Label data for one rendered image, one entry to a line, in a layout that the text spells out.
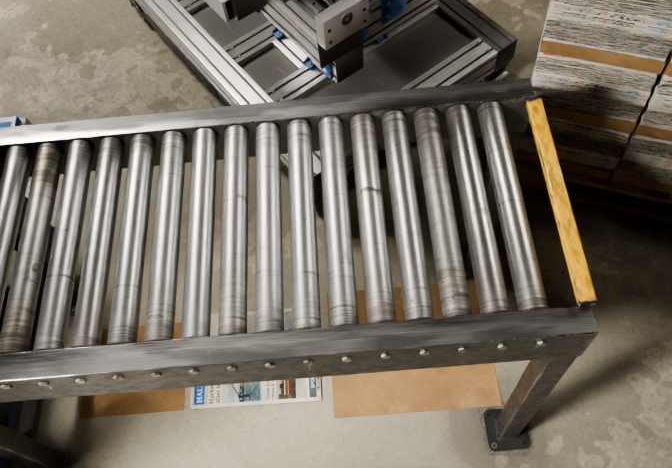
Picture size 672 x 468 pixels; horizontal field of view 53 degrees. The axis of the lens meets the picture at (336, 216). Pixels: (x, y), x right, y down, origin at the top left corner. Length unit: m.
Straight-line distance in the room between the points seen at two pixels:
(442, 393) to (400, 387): 0.12
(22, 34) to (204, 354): 2.11
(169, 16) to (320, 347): 1.64
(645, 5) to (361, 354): 0.98
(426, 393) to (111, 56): 1.74
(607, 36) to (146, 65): 1.69
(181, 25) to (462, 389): 1.52
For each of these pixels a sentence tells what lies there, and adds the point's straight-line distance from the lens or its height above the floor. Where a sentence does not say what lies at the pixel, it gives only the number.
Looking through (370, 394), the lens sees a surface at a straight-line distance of 1.94.
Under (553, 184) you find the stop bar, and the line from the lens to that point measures 1.28.
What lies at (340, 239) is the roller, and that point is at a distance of 1.22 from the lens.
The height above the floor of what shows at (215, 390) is 0.01.
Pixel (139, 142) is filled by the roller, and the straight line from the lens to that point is 1.42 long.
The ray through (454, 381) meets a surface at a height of 0.00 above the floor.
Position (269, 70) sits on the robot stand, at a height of 0.21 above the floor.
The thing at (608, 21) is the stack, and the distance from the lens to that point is 1.69.
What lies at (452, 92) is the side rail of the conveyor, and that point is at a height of 0.80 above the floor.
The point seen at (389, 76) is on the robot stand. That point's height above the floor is 0.21.
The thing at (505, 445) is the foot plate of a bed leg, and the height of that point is 0.00.
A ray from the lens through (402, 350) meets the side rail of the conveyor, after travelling 1.14.
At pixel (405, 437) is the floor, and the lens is 1.91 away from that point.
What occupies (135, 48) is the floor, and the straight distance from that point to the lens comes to 2.80.
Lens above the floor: 1.87
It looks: 60 degrees down
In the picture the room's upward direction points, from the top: 8 degrees counter-clockwise
